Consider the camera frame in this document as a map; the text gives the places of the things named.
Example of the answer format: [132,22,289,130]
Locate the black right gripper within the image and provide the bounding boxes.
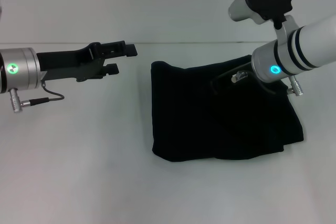
[216,63,263,94]

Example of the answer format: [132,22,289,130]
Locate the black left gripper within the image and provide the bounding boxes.
[36,40,139,83]

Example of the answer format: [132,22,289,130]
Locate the black t-shirt with white print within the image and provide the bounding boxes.
[150,54,305,163]

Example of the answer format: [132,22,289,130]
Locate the grey right arm cable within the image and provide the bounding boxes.
[211,62,305,97]

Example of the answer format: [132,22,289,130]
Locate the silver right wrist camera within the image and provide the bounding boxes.
[227,0,298,41]

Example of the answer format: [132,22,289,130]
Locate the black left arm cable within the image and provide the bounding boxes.
[9,81,66,114]

